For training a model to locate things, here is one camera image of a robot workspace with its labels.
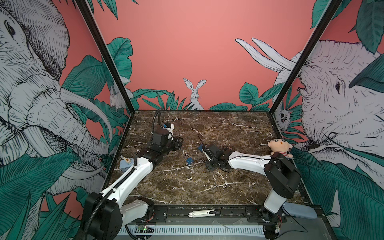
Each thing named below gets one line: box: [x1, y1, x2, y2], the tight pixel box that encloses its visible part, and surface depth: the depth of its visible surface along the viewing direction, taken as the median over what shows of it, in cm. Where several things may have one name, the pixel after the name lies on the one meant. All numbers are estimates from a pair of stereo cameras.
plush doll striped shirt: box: [267, 138, 294, 158], surface depth 95 cm
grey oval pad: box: [282, 202, 318, 219], surface depth 76 cm
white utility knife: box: [188, 209, 221, 218], surface depth 76 cm
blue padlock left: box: [186, 157, 194, 165], surface depth 95 cm
